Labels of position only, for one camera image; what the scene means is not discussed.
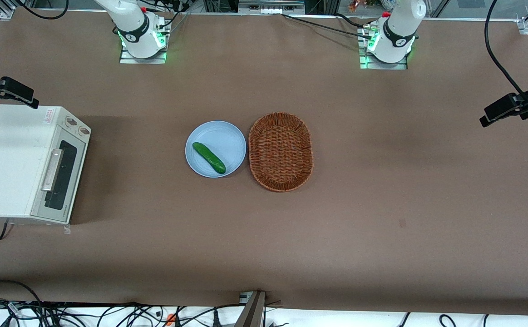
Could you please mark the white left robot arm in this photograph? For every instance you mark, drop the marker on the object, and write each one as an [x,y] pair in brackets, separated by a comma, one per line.
[400,27]

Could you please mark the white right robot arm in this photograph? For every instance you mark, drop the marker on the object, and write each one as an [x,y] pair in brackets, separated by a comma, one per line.
[134,27]

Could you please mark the white toaster oven body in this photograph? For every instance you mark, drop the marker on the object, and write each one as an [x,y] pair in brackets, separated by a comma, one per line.
[9,159]

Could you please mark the beige oven knob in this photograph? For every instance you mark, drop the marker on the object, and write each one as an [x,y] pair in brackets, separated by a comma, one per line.
[70,121]
[83,131]

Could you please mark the red warning sticker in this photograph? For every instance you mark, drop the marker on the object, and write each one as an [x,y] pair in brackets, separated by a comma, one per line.
[49,119]

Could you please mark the clear tape piece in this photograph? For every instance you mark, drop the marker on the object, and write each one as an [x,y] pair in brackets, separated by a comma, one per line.
[67,229]

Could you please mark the brown table cover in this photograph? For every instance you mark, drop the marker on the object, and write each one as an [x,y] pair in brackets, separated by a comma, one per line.
[382,204]

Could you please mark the green cucumber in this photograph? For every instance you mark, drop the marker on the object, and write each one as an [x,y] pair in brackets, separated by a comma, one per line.
[209,158]

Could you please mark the light blue round plate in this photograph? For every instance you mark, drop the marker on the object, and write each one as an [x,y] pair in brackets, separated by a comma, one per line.
[223,141]

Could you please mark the brown wicker basket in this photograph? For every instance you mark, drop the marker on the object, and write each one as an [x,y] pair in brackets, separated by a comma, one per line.
[280,152]

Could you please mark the grey box with ports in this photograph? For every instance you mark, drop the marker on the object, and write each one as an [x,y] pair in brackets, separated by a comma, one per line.
[270,8]

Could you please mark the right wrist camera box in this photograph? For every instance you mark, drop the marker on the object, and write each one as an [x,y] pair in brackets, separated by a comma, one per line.
[18,92]

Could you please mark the grey camera stand pole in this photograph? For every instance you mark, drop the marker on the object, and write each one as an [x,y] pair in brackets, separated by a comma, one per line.
[252,315]

